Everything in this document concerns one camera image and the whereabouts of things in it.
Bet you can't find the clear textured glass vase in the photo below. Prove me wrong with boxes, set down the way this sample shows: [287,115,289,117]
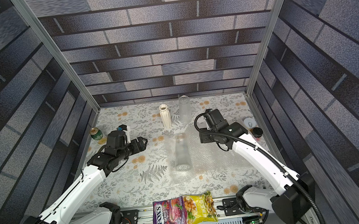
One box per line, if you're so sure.
[178,95,192,125]

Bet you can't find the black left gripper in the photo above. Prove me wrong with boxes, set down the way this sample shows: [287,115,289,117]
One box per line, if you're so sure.
[116,135,152,162]

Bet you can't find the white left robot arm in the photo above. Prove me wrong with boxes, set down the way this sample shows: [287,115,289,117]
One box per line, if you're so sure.
[23,125,148,224]

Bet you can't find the purple Fox's candy bag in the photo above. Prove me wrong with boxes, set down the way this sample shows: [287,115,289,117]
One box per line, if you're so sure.
[153,197,187,224]

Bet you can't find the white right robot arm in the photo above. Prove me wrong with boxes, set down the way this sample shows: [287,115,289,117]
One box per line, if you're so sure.
[194,109,326,224]

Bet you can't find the frosted clear glass vase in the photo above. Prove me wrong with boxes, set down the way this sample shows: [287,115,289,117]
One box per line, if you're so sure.
[175,133,192,171]

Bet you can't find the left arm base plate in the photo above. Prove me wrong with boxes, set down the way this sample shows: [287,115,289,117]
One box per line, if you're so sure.
[108,209,139,224]

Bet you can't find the yellow snack bag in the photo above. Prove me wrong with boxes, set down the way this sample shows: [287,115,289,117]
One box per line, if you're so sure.
[183,191,218,224]

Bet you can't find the black corrugated cable conduit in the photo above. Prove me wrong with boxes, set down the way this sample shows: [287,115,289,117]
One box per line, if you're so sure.
[192,100,327,224]

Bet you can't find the green beverage can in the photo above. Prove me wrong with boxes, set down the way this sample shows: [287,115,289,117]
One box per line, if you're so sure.
[90,128,103,141]

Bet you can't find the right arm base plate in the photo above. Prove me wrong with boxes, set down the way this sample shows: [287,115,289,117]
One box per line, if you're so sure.
[217,198,267,216]

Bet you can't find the white ribbed ceramic vase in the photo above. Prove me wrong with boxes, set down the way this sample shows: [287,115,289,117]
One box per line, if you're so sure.
[159,104,172,129]

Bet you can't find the red jam jar black lid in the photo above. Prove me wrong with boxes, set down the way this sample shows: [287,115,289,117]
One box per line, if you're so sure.
[250,127,264,141]

